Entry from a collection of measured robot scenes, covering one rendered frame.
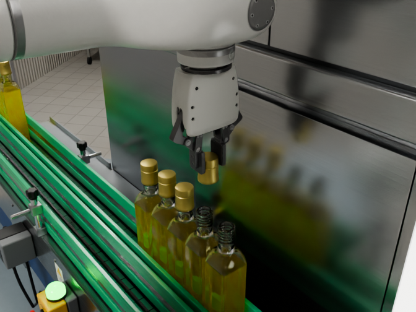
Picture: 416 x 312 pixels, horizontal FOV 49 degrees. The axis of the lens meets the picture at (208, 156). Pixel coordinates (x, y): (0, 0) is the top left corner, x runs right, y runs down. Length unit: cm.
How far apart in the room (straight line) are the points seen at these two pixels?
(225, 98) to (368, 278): 35
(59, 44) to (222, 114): 28
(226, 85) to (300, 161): 18
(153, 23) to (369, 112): 32
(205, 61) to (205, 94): 5
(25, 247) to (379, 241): 93
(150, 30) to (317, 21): 28
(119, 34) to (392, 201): 42
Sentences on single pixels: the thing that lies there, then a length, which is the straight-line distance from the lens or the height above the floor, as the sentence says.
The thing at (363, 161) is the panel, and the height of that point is 146.
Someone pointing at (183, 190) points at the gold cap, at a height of 133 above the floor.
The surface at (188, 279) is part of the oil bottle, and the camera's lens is 90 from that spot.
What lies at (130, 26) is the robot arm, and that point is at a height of 166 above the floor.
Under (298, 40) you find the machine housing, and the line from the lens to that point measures 75.
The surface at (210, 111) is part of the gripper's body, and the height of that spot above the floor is 151.
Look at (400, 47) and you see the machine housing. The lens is 65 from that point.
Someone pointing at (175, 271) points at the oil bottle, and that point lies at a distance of 93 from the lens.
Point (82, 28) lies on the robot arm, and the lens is 53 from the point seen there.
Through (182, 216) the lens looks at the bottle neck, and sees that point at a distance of 85.
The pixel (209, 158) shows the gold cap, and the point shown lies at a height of 142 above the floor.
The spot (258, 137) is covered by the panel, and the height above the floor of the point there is 142.
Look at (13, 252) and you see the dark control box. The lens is 134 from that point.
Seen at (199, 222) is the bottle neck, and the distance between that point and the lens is 81.
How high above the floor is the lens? 178
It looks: 28 degrees down
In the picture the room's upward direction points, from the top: straight up
